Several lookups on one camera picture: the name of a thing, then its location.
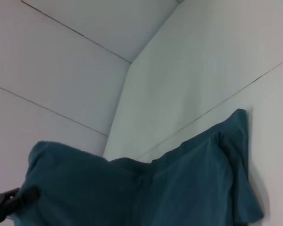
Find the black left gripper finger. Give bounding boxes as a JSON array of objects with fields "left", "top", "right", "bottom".
[{"left": 16, "top": 186, "right": 40, "bottom": 207}]

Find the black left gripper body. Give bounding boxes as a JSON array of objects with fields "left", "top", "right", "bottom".
[{"left": 0, "top": 187, "right": 22, "bottom": 221}]

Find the teal t-shirt with FREE print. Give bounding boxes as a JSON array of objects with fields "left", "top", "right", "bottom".
[{"left": 8, "top": 108, "right": 265, "bottom": 226}]

